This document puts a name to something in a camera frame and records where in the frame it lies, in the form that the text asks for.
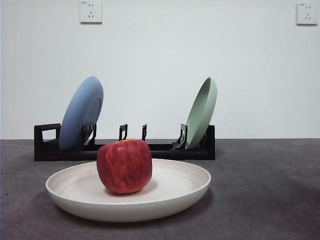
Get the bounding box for red apple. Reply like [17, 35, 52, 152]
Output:
[96, 138, 153, 195]

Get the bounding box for pale yellow plate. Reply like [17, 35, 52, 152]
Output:
[45, 158, 212, 223]

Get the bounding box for pale green plate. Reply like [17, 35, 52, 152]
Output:
[184, 76, 218, 151]

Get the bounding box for pale blue plate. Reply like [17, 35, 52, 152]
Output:
[59, 75, 105, 152]

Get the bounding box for black plate rack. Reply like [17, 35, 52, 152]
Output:
[33, 122, 216, 162]

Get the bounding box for white wall socket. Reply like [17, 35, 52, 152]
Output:
[296, 2, 319, 26]
[79, 0, 103, 25]

